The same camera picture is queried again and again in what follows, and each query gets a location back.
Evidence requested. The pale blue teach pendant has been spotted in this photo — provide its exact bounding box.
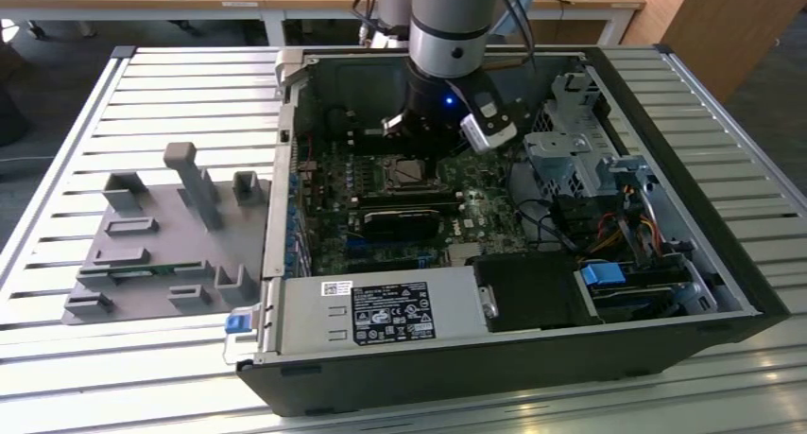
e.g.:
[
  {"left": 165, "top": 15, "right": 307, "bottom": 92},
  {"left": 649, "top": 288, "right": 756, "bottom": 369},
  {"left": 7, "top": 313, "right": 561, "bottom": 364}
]
[{"left": 490, "top": 0, "right": 542, "bottom": 37}]

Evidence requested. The green RAM stick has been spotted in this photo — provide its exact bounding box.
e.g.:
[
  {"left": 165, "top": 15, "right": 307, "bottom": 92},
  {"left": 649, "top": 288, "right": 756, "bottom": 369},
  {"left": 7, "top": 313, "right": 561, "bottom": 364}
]
[{"left": 110, "top": 262, "right": 207, "bottom": 277}]

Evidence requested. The wooden cabinet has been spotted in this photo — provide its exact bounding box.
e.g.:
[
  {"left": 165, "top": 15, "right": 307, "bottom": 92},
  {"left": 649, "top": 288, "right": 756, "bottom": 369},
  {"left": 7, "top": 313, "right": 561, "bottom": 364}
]
[{"left": 621, "top": 0, "right": 807, "bottom": 104}]

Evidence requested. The silver perforated drive cage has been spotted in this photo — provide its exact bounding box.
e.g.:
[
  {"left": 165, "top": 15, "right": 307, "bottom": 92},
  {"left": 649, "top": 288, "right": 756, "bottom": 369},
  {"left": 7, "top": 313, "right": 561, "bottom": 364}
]
[{"left": 522, "top": 72, "right": 658, "bottom": 203}]

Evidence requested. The green motherboard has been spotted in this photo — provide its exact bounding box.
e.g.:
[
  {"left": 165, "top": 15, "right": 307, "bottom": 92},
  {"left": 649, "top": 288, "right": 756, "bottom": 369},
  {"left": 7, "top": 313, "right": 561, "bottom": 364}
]
[{"left": 293, "top": 121, "right": 531, "bottom": 277}]

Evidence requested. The grey parts rack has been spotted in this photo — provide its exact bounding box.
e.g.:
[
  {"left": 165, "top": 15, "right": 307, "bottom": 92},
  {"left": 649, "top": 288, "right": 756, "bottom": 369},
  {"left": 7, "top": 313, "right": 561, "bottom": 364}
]
[{"left": 59, "top": 140, "right": 273, "bottom": 326}]

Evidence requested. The small silver chipset heatsink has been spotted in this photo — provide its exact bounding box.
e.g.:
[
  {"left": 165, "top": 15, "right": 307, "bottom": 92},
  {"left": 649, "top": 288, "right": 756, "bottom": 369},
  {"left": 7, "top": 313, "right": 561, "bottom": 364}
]
[{"left": 449, "top": 243, "right": 486, "bottom": 267}]

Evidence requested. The black CPU socket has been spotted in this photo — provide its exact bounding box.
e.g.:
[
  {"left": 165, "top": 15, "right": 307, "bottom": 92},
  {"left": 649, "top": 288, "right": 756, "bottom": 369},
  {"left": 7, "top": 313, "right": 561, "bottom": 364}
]
[{"left": 377, "top": 153, "right": 454, "bottom": 195}]

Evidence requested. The yellow red wire bundle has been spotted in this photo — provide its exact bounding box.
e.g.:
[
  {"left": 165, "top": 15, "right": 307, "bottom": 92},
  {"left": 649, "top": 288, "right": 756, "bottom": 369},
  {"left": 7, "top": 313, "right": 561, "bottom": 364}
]
[{"left": 592, "top": 182, "right": 664, "bottom": 265}]

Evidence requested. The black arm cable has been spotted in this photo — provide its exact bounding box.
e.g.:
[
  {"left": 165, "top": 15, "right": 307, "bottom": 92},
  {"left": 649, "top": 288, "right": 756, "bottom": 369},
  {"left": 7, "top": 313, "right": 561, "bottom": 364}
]
[{"left": 501, "top": 0, "right": 538, "bottom": 71}]

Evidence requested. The metal socket cover frame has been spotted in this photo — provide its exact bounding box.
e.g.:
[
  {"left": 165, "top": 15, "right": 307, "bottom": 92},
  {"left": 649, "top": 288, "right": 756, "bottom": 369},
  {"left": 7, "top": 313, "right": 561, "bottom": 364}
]
[{"left": 382, "top": 155, "right": 443, "bottom": 187}]

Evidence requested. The black silver PC case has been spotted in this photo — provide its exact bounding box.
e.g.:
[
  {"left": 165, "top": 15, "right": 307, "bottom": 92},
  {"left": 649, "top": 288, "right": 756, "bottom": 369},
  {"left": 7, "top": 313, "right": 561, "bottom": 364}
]
[{"left": 223, "top": 43, "right": 794, "bottom": 419}]

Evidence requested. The silver power supply with label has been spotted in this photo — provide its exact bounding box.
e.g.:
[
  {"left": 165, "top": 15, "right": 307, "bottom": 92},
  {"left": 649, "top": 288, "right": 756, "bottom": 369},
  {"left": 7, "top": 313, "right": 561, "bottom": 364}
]
[{"left": 251, "top": 263, "right": 503, "bottom": 367}]

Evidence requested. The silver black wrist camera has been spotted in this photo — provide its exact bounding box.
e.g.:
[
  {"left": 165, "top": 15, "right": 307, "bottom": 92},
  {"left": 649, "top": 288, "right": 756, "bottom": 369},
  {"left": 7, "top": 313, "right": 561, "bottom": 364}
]
[{"left": 458, "top": 89, "right": 519, "bottom": 154}]

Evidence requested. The hard disk in blue carrier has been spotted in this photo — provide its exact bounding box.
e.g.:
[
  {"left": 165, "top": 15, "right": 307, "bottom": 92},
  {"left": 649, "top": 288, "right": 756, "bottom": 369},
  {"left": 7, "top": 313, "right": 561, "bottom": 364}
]
[{"left": 578, "top": 261, "right": 682, "bottom": 324}]

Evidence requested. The black graphics card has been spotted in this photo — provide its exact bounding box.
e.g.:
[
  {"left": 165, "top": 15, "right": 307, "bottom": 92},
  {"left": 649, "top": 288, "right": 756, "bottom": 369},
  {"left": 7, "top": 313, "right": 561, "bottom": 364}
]
[{"left": 350, "top": 208, "right": 445, "bottom": 244}]

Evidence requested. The silver green CPU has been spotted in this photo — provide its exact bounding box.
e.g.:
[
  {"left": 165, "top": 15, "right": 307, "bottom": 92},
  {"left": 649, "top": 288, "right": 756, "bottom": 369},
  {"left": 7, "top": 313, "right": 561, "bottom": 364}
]
[{"left": 397, "top": 159, "right": 427, "bottom": 182}]

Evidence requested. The long black RAM slot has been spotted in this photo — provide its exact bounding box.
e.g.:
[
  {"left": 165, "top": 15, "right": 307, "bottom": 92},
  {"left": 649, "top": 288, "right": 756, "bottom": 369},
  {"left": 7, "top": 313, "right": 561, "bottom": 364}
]
[
  {"left": 358, "top": 191, "right": 461, "bottom": 202},
  {"left": 358, "top": 200, "right": 462, "bottom": 212}
]

